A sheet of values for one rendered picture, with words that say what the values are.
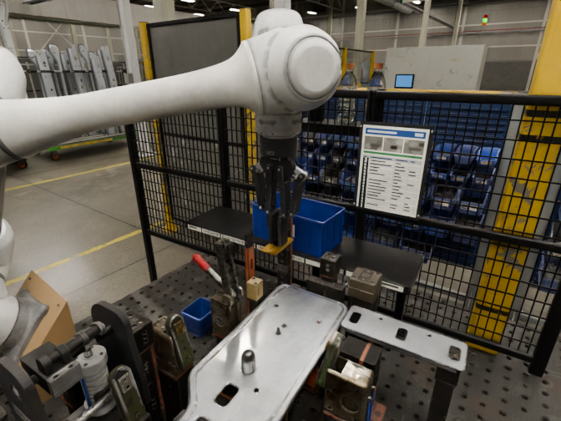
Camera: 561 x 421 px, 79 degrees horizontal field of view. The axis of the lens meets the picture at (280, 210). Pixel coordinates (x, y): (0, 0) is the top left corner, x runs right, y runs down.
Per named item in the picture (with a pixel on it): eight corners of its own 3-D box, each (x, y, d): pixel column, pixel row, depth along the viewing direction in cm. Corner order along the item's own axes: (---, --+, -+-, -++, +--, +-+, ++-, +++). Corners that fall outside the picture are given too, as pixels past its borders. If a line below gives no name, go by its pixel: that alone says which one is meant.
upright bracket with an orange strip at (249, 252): (253, 373, 111) (247, 235, 92) (250, 371, 111) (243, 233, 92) (258, 367, 113) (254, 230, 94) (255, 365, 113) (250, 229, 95)
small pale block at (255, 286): (259, 384, 107) (255, 286, 93) (250, 379, 108) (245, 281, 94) (265, 376, 109) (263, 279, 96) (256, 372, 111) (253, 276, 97)
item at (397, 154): (418, 221, 113) (434, 126, 101) (352, 208, 124) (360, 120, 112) (419, 219, 114) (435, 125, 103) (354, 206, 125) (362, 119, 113)
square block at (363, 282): (363, 382, 107) (375, 286, 94) (339, 372, 111) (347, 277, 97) (371, 365, 113) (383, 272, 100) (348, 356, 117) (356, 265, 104)
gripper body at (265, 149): (250, 135, 66) (250, 181, 70) (287, 139, 62) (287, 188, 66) (270, 129, 72) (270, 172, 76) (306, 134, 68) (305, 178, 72)
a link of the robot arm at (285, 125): (287, 108, 59) (287, 142, 61) (310, 103, 66) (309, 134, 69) (245, 104, 63) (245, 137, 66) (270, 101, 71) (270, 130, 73)
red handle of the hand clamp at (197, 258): (231, 299, 87) (189, 256, 90) (228, 303, 88) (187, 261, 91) (240, 291, 90) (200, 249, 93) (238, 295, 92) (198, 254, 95)
